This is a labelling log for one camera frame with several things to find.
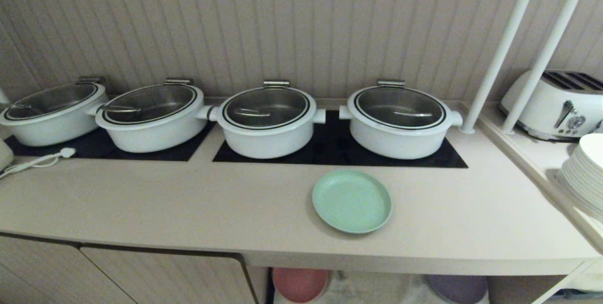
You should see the green plate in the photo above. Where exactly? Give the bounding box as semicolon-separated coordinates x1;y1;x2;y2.
312;169;393;235

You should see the glass pot lid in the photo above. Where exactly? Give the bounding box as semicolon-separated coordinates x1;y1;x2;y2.
354;80;447;130
222;81;311;130
101;78;198;125
4;76;106;121

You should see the white pole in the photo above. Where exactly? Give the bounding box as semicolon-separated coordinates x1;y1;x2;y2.
500;0;595;135
460;0;544;134

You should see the beige cabinet door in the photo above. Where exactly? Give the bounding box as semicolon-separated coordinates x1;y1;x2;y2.
0;233;137;304
79;246;259;304

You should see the black induction cooktop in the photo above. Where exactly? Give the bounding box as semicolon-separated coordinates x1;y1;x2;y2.
212;110;469;169
4;121;217;162

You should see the stack of white plates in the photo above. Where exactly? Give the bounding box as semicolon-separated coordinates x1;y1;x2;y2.
556;133;603;223

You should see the white pot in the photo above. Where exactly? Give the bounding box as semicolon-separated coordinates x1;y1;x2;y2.
339;86;464;160
0;82;109;148
87;83;215;154
209;87;326;160

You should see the pink plate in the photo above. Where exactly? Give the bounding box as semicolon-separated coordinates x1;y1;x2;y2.
272;268;329;304

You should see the purple plate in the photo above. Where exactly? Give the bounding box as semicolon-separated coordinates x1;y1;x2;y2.
427;274;489;304

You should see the white cable with plug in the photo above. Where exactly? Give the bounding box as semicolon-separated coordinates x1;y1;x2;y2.
0;148;76;180

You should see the white toaster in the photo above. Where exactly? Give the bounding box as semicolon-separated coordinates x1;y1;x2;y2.
500;70;603;141

